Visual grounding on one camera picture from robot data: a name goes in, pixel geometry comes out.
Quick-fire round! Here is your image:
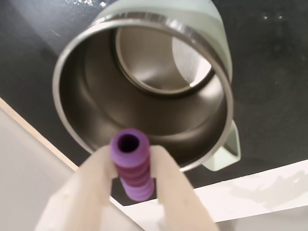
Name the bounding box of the purple ribbed pen grip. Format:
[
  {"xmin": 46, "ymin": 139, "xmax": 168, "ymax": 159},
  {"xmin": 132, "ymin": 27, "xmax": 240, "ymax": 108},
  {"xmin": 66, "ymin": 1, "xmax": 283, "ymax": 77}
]
[{"xmin": 110, "ymin": 128, "xmax": 155, "ymax": 203}]

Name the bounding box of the pale green steel-lined cup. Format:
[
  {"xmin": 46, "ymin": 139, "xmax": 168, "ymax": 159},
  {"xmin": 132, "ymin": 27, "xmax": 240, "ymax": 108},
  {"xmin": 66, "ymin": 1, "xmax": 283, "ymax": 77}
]
[{"xmin": 52, "ymin": 0, "xmax": 242, "ymax": 172}]

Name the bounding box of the dark grey table mat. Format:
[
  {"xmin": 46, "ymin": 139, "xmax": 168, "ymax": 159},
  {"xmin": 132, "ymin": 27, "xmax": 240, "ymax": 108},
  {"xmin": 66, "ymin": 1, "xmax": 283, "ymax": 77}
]
[{"xmin": 0, "ymin": 0, "xmax": 308, "ymax": 206}]

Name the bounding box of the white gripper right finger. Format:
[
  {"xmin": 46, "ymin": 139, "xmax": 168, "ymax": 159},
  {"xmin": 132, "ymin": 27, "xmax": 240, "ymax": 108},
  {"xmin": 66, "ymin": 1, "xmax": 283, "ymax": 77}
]
[{"xmin": 148, "ymin": 144, "xmax": 220, "ymax": 231}]

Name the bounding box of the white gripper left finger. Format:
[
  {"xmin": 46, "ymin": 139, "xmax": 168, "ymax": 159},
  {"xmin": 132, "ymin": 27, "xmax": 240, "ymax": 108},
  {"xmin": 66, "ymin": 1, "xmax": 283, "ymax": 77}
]
[{"xmin": 35, "ymin": 145, "xmax": 119, "ymax": 231}]

